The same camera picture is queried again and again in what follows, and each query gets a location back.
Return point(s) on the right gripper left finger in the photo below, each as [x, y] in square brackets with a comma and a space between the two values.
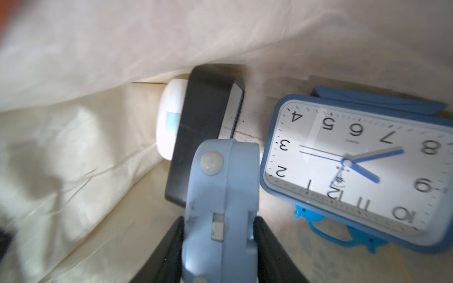
[165, 263]

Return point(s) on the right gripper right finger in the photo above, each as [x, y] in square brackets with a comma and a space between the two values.
[274, 263]

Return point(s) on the light blue round alarm clock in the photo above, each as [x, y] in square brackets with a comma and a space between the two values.
[221, 205]

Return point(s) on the cream canvas bag orange handles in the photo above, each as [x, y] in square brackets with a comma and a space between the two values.
[82, 182]

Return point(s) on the black rectangular clock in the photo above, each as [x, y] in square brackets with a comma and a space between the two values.
[211, 110]

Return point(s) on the large blue rectangular alarm clock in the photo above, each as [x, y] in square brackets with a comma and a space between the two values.
[381, 165]

